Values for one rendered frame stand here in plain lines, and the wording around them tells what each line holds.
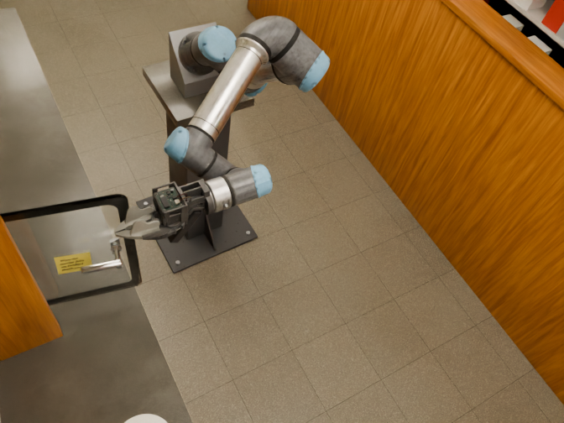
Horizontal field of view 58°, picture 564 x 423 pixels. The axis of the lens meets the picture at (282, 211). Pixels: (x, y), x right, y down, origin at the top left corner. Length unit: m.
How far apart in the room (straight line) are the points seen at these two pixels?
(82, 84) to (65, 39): 0.46
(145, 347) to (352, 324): 1.36
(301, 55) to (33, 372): 1.04
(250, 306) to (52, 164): 1.19
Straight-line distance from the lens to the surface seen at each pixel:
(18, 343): 1.41
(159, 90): 1.98
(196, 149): 1.20
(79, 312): 1.47
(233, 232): 2.67
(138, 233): 1.11
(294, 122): 3.28
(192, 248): 2.62
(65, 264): 1.28
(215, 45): 1.72
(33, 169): 1.78
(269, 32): 1.33
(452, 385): 2.62
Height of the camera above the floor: 2.25
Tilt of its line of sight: 53 degrees down
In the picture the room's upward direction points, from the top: 14 degrees clockwise
